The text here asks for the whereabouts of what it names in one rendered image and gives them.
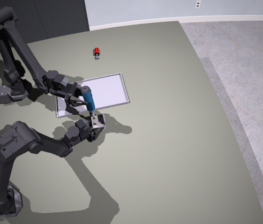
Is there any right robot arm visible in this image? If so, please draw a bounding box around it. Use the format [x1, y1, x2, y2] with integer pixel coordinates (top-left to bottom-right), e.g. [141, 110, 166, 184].
[0, 119, 90, 216]

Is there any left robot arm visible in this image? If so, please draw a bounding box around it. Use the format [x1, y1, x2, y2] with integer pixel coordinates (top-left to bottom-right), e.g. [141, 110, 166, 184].
[0, 7, 72, 98]

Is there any dark blue electric nut driver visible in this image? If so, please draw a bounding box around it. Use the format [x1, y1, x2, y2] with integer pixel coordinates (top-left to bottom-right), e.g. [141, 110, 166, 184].
[81, 86, 95, 117]

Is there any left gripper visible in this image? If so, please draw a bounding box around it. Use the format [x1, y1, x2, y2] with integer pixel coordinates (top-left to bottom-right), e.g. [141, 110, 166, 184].
[64, 82, 88, 107]

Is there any white shallow rectangular tray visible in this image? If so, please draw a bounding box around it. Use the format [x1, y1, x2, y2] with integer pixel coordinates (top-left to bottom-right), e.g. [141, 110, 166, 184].
[56, 73, 129, 118]

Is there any grey and white l-shaped bracket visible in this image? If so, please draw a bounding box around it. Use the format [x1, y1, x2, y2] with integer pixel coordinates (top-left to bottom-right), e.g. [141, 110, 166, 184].
[91, 110, 106, 128]

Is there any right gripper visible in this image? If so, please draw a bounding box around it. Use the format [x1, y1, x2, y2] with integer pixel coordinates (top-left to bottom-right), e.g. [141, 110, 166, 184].
[86, 119, 104, 142]

